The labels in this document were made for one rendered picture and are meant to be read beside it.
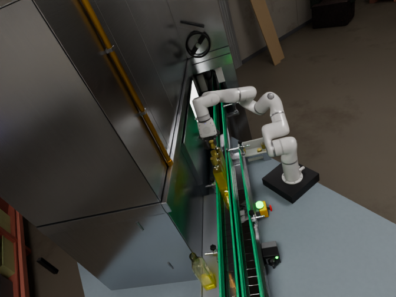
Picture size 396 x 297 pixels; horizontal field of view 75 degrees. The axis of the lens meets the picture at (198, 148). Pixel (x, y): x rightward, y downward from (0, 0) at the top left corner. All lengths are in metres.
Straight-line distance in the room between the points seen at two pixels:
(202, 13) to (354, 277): 2.00
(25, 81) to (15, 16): 0.17
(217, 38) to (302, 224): 1.59
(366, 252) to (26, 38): 1.56
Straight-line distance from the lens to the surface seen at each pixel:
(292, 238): 1.56
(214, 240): 1.48
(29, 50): 0.81
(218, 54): 2.39
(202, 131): 1.50
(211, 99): 1.46
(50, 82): 0.83
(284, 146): 1.52
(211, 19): 2.31
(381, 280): 1.49
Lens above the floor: 2.08
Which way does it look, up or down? 35 degrees down
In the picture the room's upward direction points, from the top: 23 degrees counter-clockwise
